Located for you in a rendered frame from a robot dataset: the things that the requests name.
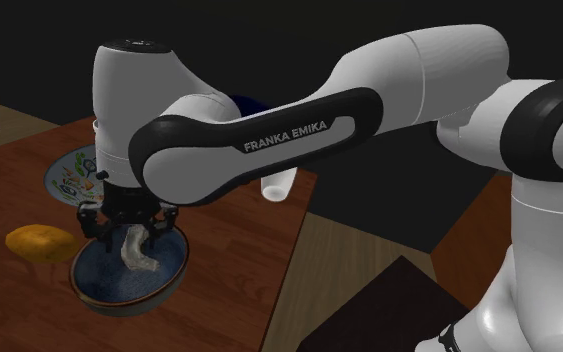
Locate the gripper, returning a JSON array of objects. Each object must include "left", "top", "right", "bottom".
[{"left": 76, "top": 181, "right": 180, "bottom": 254}]

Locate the pale grey curved object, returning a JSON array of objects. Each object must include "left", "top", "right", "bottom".
[{"left": 120, "top": 224, "right": 162, "bottom": 273}]

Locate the blue bowl with brown rim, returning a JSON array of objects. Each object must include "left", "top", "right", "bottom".
[{"left": 69, "top": 223, "right": 191, "bottom": 319}]

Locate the white patterned plate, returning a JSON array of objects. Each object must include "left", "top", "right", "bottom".
[{"left": 43, "top": 144, "right": 107, "bottom": 209}]

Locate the yellow potato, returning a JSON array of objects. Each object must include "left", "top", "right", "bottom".
[{"left": 4, "top": 223, "right": 82, "bottom": 265}]

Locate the brown wooden table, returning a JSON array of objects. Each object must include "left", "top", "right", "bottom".
[{"left": 0, "top": 115, "right": 319, "bottom": 352}]

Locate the white cup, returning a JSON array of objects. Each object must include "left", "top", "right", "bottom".
[{"left": 260, "top": 167, "right": 298, "bottom": 203}]

